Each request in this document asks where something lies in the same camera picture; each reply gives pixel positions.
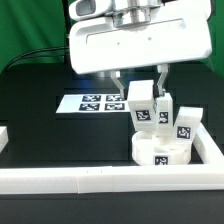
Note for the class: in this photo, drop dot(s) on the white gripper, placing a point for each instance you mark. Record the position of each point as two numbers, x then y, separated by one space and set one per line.
117 34

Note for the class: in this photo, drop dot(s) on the white round stool seat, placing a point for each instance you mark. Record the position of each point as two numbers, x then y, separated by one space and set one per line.
150 149

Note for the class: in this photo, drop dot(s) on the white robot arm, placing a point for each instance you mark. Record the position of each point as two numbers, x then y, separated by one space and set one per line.
110 35

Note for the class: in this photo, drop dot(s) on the white marker sheet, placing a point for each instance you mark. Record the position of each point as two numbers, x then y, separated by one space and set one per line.
92 103

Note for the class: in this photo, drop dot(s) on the black vertical pole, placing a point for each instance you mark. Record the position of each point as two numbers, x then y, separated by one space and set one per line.
68 24

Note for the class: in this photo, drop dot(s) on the white U-shaped fence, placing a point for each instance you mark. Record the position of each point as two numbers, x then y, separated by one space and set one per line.
208 175

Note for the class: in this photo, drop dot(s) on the white block left edge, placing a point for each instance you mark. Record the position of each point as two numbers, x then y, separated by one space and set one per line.
3 137

